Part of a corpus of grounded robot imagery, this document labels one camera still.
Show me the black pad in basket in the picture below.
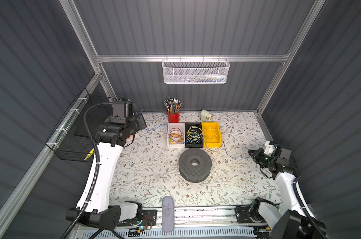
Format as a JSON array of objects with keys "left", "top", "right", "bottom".
[{"left": 74, "top": 115, "right": 108, "bottom": 138}]

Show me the red pencil cup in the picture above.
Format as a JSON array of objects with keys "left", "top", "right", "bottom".
[{"left": 167, "top": 112, "right": 180, "bottom": 123}]

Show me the white plastic bin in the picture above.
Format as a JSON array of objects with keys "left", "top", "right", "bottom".
[{"left": 167, "top": 123, "right": 185, "bottom": 149}]

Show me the black wire wall basket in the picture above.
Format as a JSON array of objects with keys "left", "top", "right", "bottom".
[{"left": 46, "top": 90, "right": 117, "bottom": 163}]

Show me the grey fuzzy oblong brush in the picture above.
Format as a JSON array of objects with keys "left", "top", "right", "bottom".
[{"left": 162, "top": 196, "right": 175, "bottom": 233}]

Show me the grey perforated cable spool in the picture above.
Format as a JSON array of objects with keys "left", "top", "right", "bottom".
[{"left": 178, "top": 148, "right": 212, "bottom": 183}]

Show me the red cable coil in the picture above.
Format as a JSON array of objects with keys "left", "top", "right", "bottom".
[{"left": 168, "top": 127, "right": 184, "bottom": 144}]

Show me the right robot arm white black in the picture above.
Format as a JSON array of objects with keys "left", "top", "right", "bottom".
[{"left": 235, "top": 141, "right": 327, "bottom": 239}]

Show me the black plastic bin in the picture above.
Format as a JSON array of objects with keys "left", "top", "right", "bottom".
[{"left": 185, "top": 122, "right": 203, "bottom": 148}]

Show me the white wire mesh basket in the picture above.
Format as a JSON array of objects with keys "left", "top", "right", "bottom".
[{"left": 162, "top": 57, "right": 230, "bottom": 84}]

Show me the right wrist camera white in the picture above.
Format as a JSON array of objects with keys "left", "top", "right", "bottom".
[{"left": 265, "top": 141, "right": 280, "bottom": 157}]

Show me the blue cable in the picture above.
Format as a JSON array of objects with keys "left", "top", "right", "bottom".
[{"left": 140, "top": 109, "right": 253, "bottom": 160}]

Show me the pale green pencil sharpener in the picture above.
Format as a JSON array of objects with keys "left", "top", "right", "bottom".
[{"left": 200, "top": 110, "right": 213, "bottom": 122}]

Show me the bundle of pencils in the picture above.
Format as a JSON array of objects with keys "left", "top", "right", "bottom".
[{"left": 164, "top": 98, "right": 182, "bottom": 114}]

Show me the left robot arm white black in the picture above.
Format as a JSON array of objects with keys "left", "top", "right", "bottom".
[{"left": 61, "top": 100, "right": 147, "bottom": 239}]

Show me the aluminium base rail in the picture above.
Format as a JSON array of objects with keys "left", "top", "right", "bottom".
[{"left": 75, "top": 206, "right": 318, "bottom": 231}]

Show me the yellow black striped tool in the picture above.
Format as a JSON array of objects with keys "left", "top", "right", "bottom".
[{"left": 84, "top": 148, "right": 94, "bottom": 161}]

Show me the yellow cable in black bin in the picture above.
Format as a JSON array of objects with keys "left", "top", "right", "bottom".
[{"left": 186, "top": 125, "right": 203, "bottom": 143}]

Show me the yellow plastic bin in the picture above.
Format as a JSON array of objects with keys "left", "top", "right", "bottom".
[{"left": 202, "top": 122, "right": 223, "bottom": 148}]

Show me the green cable coil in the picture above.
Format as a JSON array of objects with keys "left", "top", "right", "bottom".
[{"left": 187, "top": 131, "right": 203, "bottom": 144}]

